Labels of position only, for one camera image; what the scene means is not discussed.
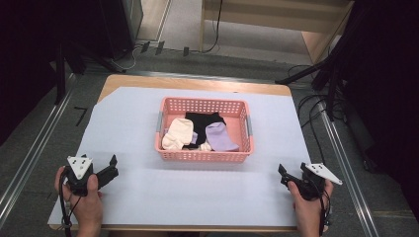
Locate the black cabinet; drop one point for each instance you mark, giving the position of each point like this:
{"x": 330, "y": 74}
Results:
{"x": 122, "y": 26}

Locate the purple sock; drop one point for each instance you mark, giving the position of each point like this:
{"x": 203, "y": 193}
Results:
{"x": 194, "y": 137}
{"x": 219, "y": 138}

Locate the cream sock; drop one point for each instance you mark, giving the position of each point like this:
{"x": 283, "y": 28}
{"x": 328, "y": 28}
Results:
{"x": 206, "y": 147}
{"x": 179, "y": 133}

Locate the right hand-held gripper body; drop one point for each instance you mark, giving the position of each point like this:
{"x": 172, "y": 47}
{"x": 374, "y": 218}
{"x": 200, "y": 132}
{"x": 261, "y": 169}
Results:
{"x": 311, "y": 189}

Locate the light wooden shelf unit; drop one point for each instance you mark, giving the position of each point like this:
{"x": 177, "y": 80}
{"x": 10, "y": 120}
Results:
{"x": 280, "y": 16}

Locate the pink plastic basket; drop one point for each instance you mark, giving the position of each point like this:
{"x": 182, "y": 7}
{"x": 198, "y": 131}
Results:
{"x": 235, "y": 131}

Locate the black sock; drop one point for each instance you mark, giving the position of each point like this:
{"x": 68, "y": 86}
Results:
{"x": 201, "y": 123}

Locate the person's right hand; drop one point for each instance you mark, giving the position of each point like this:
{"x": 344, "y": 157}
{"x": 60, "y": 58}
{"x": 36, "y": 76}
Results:
{"x": 309, "y": 212}

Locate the black metal stand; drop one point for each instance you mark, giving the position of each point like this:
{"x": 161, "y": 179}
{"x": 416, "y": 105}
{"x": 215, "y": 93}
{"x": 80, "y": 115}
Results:
{"x": 329, "y": 70}

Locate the person's left hand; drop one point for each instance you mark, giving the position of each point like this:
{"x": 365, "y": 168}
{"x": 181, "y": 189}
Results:
{"x": 86, "y": 207}

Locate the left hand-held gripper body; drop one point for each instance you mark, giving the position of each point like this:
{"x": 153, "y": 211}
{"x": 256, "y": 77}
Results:
{"x": 80, "y": 167}

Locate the white table sheet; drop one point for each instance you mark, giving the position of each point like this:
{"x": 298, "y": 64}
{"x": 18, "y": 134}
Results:
{"x": 131, "y": 184}

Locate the metal floor rail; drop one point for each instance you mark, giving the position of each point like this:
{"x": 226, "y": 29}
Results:
{"x": 29, "y": 164}
{"x": 349, "y": 177}

